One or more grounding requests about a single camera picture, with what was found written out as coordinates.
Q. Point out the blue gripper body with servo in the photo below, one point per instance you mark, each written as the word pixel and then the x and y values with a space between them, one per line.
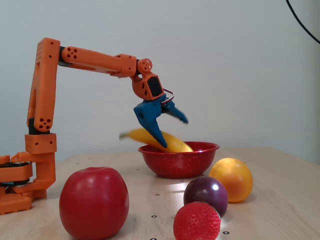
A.
pixel 148 113

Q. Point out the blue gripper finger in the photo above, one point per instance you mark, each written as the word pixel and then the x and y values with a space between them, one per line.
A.
pixel 156 132
pixel 178 115

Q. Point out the yellow plastic banana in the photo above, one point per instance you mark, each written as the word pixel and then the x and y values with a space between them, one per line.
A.
pixel 178 146

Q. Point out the orange robot base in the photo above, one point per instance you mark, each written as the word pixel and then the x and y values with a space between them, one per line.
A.
pixel 15 172

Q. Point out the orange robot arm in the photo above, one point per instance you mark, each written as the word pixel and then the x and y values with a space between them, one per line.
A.
pixel 95 61

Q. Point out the red speckled bowl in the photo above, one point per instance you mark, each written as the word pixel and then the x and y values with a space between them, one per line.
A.
pixel 175 165

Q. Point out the purple plastic plum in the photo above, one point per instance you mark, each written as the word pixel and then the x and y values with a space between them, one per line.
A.
pixel 205 193

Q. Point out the orange yellow plastic fruit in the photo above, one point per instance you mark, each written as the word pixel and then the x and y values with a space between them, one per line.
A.
pixel 232 180

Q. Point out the red plastic apple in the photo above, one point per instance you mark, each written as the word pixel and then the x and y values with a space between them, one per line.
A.
pixel 93 202

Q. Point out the red plastic strawberry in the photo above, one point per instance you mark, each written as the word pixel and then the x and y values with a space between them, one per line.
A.
pixel 197 222

